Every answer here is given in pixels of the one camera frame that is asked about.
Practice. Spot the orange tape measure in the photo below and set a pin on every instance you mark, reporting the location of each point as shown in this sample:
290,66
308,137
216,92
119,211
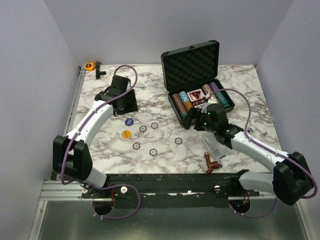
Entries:
90,66

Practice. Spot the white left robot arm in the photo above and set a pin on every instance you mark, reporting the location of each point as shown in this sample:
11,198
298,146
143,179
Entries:
71,154

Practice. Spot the brown faucet tap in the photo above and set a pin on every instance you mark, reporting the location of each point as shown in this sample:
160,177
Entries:
211,165

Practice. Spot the clear plastic bag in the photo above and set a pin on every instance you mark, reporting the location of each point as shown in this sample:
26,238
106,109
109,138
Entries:
215,149

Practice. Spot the blue ten poker chip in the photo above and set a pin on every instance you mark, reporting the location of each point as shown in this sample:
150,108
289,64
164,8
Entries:
136,146
154,125
178,140
153,152
143,129

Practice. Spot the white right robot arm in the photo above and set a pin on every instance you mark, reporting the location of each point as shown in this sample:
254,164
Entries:
289,176

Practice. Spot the white brass small fitting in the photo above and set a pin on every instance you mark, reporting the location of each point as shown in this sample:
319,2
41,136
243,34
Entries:
262,131

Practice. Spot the silver open-end wrench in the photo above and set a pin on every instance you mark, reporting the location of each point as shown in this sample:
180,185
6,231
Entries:
140,87

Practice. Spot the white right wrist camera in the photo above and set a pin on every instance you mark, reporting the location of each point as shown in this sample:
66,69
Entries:
209,99

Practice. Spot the yellow big blind button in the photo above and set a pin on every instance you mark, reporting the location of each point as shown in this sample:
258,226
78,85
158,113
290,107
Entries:
126,134

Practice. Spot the black triangular all-in button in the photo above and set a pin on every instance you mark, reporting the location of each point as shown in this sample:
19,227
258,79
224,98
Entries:
197,94

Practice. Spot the black t-shaped tool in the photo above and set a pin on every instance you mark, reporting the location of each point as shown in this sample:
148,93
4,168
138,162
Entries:
98,72

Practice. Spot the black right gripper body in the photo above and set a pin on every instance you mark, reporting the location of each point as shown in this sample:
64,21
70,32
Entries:
205,125

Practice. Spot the brown chip stack row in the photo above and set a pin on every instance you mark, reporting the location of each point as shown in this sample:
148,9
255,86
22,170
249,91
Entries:
180,107

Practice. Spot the blue small blind button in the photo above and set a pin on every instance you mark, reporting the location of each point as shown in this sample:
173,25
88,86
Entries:
129,122

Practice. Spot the black poker set case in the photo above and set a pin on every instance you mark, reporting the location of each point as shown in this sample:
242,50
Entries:
191,72

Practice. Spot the teal chip stack row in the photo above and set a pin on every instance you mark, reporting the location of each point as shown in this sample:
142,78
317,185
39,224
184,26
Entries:
222,100

